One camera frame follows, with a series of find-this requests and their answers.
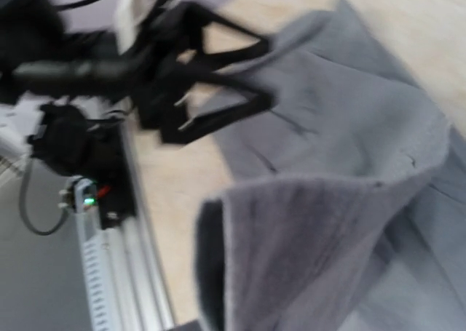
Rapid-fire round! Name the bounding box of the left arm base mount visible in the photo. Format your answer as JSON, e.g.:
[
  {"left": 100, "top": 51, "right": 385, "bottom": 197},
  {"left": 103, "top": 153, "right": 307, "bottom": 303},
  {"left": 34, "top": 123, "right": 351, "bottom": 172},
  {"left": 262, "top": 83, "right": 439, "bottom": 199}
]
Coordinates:
[{"left": 26, "top": 103, "right": 135, "bottom": 228}]

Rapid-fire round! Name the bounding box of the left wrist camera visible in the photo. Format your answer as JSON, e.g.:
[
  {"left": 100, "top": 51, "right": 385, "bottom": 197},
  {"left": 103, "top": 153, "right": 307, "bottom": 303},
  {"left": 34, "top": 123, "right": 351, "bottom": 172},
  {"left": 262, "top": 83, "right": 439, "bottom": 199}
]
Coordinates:
[{"left": 113, "top": 0, "right": 157, "bottom": 54}]

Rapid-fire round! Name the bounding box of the grey long sleeve shirt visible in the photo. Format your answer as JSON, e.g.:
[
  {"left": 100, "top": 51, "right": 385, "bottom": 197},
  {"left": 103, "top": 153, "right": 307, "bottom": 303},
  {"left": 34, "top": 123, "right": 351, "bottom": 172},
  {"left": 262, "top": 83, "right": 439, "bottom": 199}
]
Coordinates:
[{"left": 195, "top": 0, "right": 465, "bottom": 330}]

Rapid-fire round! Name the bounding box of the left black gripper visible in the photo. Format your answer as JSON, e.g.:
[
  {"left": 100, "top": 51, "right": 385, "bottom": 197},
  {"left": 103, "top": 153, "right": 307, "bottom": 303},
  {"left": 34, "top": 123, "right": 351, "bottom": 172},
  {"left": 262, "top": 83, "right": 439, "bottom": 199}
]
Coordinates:
[{"left": 132, "top": 1, "right": 275, "bottom": 145}]

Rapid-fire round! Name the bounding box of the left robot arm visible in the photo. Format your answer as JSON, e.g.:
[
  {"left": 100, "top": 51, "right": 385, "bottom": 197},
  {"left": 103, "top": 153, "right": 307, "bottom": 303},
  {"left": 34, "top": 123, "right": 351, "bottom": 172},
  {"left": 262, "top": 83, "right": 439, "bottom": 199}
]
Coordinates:
[{"left": 1, "top": 0, "right": 274, "bottom": 145}]

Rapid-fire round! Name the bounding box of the front aluminium rail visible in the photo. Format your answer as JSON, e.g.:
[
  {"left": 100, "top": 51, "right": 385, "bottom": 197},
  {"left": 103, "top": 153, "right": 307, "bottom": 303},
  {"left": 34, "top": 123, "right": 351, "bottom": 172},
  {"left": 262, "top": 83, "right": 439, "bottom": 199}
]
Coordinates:
[{"left": 73, "top": 126, "right": 175, "bottom": 330}]

